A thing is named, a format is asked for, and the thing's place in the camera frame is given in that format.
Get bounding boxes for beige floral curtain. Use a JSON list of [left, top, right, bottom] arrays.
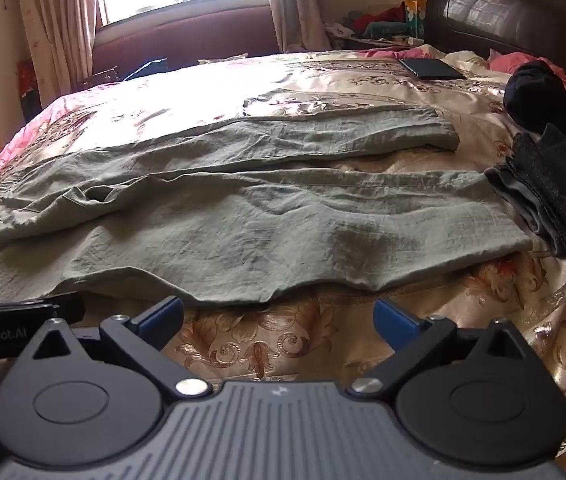
[[262, 0, 333, 53], [15, 0, 108, 96]]

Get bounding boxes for floral satin bedspread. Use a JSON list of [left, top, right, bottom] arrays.
[[0, 45, 566, 461]]

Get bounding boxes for dark grey folded pants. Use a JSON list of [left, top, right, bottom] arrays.
[[483, 124, 566, 273]]

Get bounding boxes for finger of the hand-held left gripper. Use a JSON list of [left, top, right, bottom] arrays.
[[0, 292, 85, 325]]

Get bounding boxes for maroon window bench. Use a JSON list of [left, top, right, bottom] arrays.
[[90, 2, 284, 83]]

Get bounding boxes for dark brown headboard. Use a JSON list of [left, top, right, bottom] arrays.
[[426, 0, 566, 76]]

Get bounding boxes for yellow printed box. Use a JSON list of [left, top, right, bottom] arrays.
[[401, 0, 428, 41]]

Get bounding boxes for black garment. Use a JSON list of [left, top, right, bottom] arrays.
[[503, 60, 566, 136]]

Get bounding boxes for pile of colourful clothes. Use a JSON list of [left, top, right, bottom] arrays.
[[325, 5, 426, 51]]

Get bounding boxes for black tablet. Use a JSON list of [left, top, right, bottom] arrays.
[[397, 58, 466, 81]]

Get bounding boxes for green pants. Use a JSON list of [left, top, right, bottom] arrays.
[[0, 105, 534, 308]]

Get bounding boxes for blue cloth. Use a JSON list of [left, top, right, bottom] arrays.
[[123, 58, 170, 81]]

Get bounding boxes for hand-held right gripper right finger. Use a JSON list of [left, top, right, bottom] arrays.
[[345, 299, 526, 401]]

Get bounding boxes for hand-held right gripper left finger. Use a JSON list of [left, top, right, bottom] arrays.
[[28, 296, 214, 401]]

